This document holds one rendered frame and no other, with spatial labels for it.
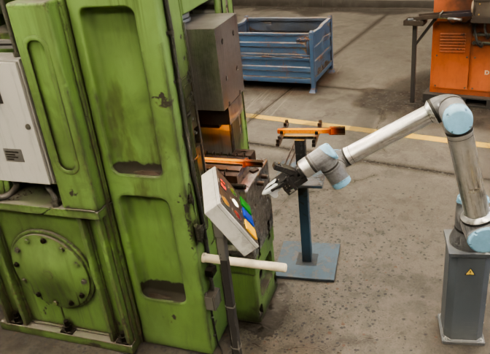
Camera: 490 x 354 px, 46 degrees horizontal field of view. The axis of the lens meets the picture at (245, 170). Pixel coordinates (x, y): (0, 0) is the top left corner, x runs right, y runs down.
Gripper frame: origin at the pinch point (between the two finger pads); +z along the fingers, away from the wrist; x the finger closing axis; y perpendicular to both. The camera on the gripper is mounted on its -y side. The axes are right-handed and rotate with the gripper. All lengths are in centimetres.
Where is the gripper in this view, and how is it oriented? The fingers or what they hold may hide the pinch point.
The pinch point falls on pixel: (263, 191)
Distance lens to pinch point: 265.1
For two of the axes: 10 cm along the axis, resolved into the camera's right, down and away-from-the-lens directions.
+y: 5.8, 7.0, 4.2
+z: -8.1, 5.6, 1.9
